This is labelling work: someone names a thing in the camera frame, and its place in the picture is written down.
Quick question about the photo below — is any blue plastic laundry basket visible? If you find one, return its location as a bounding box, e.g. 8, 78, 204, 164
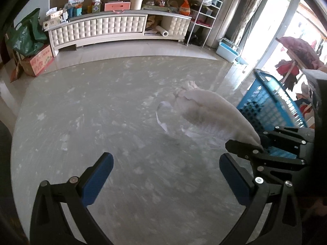
236, 69, 308, 159

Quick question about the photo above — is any white quilted fluffy towel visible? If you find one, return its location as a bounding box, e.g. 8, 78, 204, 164
156, 81, 261, 148

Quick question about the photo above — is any wooden clothes rack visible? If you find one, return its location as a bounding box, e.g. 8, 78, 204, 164
275, 39, 326, 85

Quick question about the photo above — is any pink clothes pile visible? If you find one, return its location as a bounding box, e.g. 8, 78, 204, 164
276, 37, 324, 70

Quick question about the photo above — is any blue white plastic bin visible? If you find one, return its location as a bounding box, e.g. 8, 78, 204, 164
216, 38, 241, 62

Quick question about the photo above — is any pink cardboard box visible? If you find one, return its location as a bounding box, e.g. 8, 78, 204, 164
20, 45, 54, 77

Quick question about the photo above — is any white metal shelf rack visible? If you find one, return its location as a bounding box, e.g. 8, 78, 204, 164
185, 0, 223, 47

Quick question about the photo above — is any patterned window curtain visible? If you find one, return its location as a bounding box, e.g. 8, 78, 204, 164
231, 0, 262, 46

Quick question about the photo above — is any paper towel roll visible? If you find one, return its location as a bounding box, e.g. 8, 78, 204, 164
156, 26, 168, 37

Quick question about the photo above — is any standing air conditioner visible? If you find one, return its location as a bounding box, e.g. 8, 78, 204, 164
206, 0, 241, 48

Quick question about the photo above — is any orange snack bag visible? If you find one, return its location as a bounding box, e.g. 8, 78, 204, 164
178, 0, 191, 16

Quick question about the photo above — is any green shopping bag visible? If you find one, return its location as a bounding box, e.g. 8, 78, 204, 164
7, 8, 48, 57

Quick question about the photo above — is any white tufted TV cabinet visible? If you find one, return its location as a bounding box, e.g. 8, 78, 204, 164
47, 9, 191, 57

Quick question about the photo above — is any white plastic jug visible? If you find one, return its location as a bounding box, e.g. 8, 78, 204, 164
130, 0, 143, 10

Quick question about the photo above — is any pink storage box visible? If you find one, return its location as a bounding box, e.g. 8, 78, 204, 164
104, 1, 131, 12

